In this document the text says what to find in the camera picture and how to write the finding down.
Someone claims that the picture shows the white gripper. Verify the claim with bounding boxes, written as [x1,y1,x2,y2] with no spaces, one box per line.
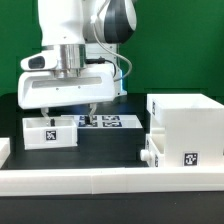
[17,61,118,128]

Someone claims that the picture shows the white drawer tray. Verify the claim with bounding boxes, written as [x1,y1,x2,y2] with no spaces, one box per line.
[22,117,78,150]
[140,134,165,167]

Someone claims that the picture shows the white front drawer tray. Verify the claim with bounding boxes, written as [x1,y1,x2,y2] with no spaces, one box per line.
[140,134,165,167]

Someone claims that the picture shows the white drawer cabinet box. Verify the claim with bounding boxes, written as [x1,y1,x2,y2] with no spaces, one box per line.
[147,94,224,167]

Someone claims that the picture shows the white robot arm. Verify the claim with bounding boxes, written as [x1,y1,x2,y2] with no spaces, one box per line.
[18,0,137,116]

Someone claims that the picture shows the white left fence block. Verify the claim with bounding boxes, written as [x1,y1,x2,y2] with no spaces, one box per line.
[0,138,10,169]

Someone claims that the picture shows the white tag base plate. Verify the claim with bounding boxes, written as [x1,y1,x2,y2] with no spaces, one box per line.
[63,115,142,129]

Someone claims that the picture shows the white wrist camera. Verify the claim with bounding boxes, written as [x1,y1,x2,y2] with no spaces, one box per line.
[20,50,57,71]

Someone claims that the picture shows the white front fence wall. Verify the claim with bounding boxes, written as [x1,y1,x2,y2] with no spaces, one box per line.
[0,167,224,196]

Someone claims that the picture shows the white hanging cable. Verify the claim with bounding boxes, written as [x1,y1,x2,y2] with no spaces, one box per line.
[89,6,133,83]

